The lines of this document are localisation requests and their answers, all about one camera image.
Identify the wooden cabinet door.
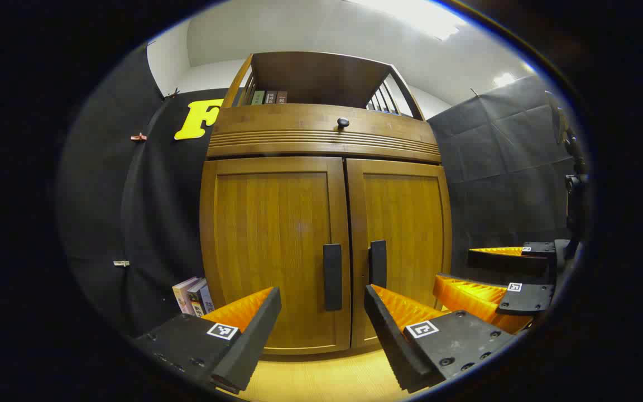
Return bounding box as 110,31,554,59
346,159,453,350
199,157,351,356

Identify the blue book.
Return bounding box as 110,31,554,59
199,284,216,316

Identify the wooden double-door shoe cabinet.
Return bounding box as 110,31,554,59
199,51,453,356

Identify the black backdrop cloth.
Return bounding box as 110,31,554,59
56,45,227,338
428,75,579,285

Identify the dark striped book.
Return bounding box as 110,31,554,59
186,279,208,318

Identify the wooden drawer with black knob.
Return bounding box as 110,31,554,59
207,103,442,164

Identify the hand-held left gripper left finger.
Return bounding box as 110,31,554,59
135,286,282,395

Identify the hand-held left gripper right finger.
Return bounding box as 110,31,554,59
364,284,517,393

